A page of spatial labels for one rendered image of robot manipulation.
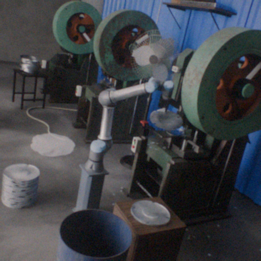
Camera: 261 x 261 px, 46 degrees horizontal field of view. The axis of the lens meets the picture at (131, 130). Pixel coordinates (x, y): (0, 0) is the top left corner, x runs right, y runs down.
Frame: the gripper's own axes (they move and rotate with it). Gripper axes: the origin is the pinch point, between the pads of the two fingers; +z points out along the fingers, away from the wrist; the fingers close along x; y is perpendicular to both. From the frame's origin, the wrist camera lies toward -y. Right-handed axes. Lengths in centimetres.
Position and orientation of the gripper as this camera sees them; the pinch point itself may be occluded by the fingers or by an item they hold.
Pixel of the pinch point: (165, 111)
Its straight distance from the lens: 258.7
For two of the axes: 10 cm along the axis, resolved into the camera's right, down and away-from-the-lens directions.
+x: -2.6, 8.3, -5.0
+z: -0.4, 5.1, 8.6
